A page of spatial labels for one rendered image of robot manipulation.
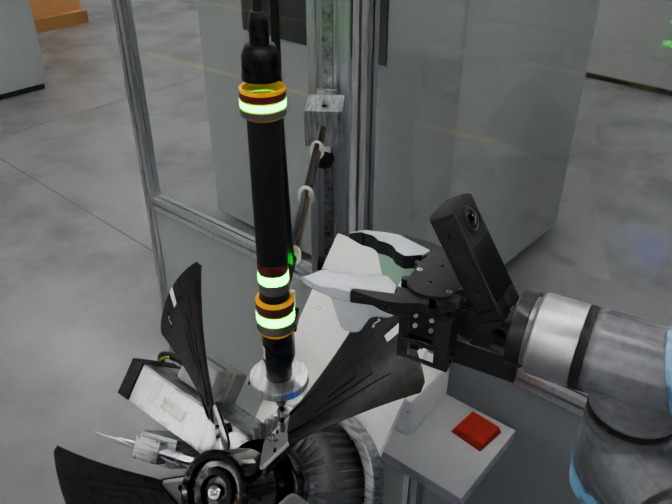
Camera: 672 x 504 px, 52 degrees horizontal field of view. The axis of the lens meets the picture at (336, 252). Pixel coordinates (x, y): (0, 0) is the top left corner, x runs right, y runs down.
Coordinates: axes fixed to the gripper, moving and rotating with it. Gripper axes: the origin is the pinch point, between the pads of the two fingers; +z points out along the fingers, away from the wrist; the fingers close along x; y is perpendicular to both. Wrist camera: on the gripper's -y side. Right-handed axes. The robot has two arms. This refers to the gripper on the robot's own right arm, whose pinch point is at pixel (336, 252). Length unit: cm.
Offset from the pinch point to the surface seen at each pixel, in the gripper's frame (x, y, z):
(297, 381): -0.2, 19.6, 5.2
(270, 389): -2.9, 19.6, 7.2
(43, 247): 152, 166, 275
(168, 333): 17, 40, 44
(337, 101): 58, 8, 32
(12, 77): 313, 149, 495
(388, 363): 14.2, 25.6, -0.1
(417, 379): 11.7, 24.2, -5.3
